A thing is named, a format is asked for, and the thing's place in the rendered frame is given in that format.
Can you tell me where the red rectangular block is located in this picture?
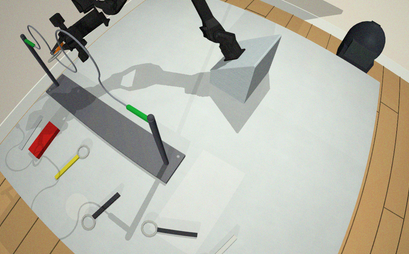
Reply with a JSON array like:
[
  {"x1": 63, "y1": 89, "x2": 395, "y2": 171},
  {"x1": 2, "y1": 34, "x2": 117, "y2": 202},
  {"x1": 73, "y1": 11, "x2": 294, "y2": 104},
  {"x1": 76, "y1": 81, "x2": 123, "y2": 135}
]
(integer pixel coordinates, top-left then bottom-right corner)
[{"x1": 28, "y1": 121, "x2": 60, "y2": 159}]

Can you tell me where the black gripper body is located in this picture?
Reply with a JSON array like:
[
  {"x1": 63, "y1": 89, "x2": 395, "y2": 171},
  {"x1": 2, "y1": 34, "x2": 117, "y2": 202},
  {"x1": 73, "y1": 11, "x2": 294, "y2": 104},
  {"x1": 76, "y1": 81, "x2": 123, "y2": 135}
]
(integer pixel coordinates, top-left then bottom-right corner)
[{"x1": 49, "y1": 13, "x2": 92, "y2": 62}]

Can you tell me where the orange handle with grey end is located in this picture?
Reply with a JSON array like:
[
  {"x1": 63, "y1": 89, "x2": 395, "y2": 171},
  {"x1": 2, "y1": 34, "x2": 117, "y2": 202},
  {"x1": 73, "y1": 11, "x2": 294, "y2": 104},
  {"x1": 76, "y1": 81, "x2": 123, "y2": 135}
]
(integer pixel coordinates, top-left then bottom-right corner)
[{"x1": 48, "y1": 42, "x2": 64, "y2": 63}]

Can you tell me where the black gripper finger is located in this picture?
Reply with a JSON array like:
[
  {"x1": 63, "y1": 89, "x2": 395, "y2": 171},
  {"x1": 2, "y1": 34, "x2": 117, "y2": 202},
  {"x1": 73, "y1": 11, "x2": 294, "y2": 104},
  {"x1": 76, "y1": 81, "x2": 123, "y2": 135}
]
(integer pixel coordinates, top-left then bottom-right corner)
[
  {"x1": 62, "y1": 43, "x2": 73, "y2": 51},
  {"x1": 52, "y1": 32, "x2": 63, "y2": 52}
]

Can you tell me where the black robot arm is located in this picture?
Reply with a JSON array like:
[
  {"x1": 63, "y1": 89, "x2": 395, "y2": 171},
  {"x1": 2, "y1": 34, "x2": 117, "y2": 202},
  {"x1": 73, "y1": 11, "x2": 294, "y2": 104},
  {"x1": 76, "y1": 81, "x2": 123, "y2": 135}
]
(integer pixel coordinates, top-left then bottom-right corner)
[{"x1": 63, "y1": 0, "x2": 246, "y2": 61}]

